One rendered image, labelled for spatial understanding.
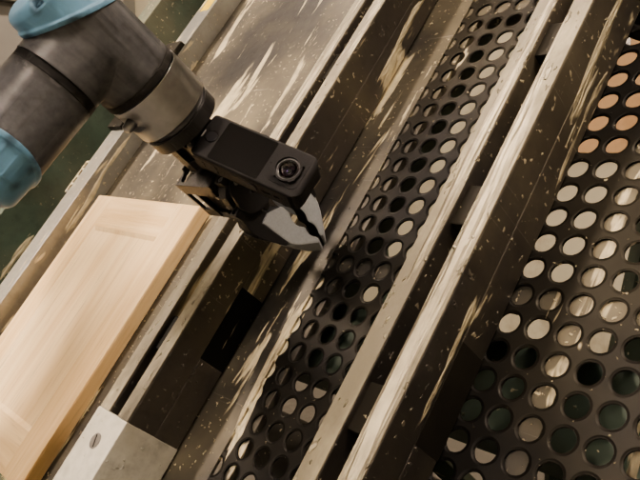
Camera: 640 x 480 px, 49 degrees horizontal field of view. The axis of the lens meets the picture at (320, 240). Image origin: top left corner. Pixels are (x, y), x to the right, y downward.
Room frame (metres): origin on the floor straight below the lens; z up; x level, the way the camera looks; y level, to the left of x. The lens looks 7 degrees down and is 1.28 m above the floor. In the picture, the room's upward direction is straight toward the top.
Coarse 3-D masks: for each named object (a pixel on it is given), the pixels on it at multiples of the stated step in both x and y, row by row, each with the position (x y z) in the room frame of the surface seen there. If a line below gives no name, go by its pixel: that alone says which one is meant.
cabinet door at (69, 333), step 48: (96, 240) 1.08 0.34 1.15; (144, 240) 0.99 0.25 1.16; (192, 240) 0.94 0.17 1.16; (48, 288) 1.07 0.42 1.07; (96, 288) 0.99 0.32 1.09; (144, 288) 0.90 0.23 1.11; (0, 336) 1.07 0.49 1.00; (48, 336) 0.98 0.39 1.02; (96, 336) 0.89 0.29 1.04; (0, 384) 0.98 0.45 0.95; (48, 384) 0.90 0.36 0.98; (96, 384) 0.85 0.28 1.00; (0, 432) 0.89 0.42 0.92; (48, 432) 0.82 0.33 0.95
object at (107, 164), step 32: (224, 0) 1.38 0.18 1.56; (192, 32) 1.34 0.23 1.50; (192, 64) 1.33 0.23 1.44; (96, 160) 1.23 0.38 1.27; (128, 160) 1.24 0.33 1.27; (96, 192) 1.20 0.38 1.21; (64, 224) 1.17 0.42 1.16; (32, 256) 1.13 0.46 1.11; (0, 288) 1.13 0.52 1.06; (32, 288) 1.13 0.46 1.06; (0, 320) 1.09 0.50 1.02
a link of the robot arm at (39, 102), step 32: (32, 64) 0.55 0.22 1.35; (0, 96) 0.54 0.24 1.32; (32, 96) 0.55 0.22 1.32; (64, 96) 0.56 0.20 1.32; (0, 128) 0.54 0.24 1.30; (32, 128) 0.54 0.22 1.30; (64, 128) 0.56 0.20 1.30; (0, 160) 0.53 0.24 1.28; (32, 160) 0.55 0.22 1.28; (0, 192) 0.54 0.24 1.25
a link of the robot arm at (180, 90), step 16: (176, 64) 0.62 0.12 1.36; (160, 80) 0.67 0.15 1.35; (176, 80) 0.61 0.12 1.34; (192, 80) 0.63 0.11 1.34; (160, 96) 0.60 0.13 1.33; (176, 96) 0.61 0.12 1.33; (192, 96) 0.62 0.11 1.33; (128, 112) 0.61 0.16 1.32; (144, 112) 0.60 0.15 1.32; (160, 112) 0.61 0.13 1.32; (176, 112) 0.61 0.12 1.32; (192, 112) 0.63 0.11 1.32; (128, 128) 0.62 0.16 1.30; (144, 128) 0.62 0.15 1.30; (160, 128) 0.61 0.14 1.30; (176, 128) 0.62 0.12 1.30
